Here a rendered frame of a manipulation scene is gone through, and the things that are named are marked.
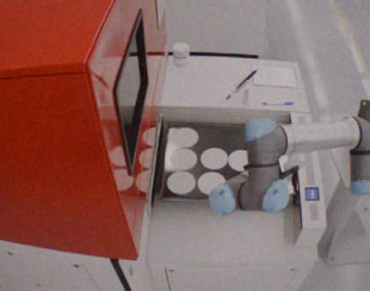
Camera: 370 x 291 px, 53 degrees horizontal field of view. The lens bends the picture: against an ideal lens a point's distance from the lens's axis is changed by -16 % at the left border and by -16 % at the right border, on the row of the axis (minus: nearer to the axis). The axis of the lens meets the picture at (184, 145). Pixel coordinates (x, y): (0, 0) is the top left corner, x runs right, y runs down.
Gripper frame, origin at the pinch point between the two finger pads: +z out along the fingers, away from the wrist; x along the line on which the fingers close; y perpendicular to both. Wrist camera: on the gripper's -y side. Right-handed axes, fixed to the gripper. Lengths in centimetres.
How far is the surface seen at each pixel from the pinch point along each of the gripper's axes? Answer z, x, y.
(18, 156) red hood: -80, -1, 26
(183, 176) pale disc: -2.4, 43.5, 7.7
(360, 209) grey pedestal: 128, 36, -62
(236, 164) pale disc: 13.8, 31.6, 4.6
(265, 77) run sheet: 50, 28, 33
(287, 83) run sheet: 53, 20, 27
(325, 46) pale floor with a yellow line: 262, 76, 60
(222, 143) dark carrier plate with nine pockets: 17.4, 38.0, 13.5
